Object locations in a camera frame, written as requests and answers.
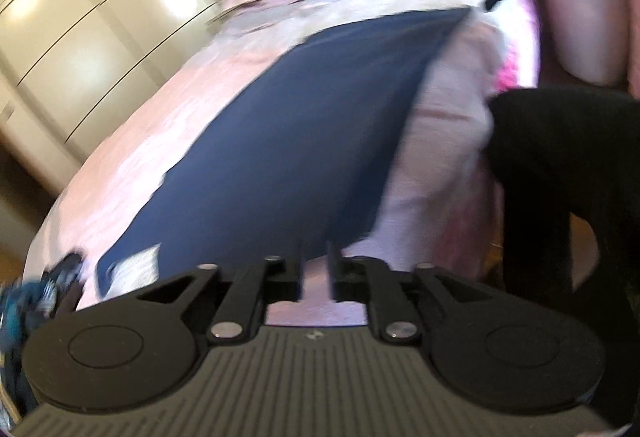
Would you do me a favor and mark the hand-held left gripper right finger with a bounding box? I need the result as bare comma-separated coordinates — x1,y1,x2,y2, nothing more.
326,241,494,346

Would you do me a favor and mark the pink container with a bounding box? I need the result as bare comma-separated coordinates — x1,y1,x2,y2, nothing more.
542,0,640,88

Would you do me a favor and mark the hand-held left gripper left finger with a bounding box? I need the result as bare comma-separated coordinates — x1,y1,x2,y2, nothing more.
137,242,305,346

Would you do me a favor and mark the bright magenta cloth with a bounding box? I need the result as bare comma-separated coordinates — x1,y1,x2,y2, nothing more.
492,0,542,94

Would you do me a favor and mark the cream wardrobe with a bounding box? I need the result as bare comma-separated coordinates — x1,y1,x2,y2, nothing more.
0,0,251,163

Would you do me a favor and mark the teal patterned cloth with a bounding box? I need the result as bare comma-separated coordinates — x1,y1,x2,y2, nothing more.
0,252,87,423

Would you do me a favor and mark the dark blue garment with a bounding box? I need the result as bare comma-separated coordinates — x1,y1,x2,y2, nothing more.
95,7,473,298

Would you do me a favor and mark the pink bed sheet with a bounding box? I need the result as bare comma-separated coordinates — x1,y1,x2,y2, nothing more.
22,0,541,328

